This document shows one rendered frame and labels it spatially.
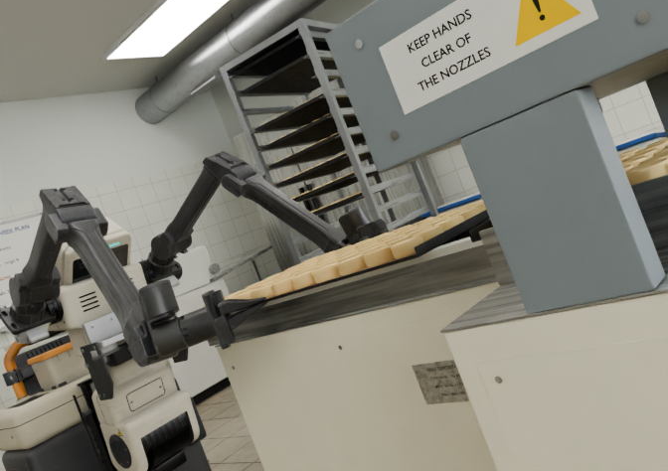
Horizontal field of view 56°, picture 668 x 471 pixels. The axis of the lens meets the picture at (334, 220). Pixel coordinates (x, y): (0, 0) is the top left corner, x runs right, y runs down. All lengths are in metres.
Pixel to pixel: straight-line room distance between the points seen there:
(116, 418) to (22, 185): 4.31
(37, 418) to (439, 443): 1.39
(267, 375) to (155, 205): 5.42
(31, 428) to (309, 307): 1.22
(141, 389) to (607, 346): 1.55
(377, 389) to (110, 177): 5.55
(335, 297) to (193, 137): 6.15
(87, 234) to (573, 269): 1.03
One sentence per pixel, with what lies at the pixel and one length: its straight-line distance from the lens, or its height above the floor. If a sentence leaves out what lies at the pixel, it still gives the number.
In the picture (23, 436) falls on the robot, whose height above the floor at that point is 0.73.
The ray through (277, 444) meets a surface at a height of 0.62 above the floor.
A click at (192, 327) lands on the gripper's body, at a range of 1.13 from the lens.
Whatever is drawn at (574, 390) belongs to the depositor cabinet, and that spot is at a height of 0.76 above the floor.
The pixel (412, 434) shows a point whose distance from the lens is 1.06.
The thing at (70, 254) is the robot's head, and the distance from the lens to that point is 1.87.
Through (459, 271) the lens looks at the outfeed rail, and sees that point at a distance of 0.90.
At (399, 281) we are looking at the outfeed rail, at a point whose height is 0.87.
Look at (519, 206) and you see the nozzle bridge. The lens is 0.60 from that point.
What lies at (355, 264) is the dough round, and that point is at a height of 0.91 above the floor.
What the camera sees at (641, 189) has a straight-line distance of 0.73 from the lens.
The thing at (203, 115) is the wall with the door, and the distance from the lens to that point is 7.33.
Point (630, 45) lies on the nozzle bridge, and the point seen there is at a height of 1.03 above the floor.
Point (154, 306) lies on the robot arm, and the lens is 1.15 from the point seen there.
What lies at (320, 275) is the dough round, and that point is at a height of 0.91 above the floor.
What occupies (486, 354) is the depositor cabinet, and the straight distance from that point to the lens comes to 0.68.
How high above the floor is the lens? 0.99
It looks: level
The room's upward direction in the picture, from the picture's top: 21 degrees counter-clockwise
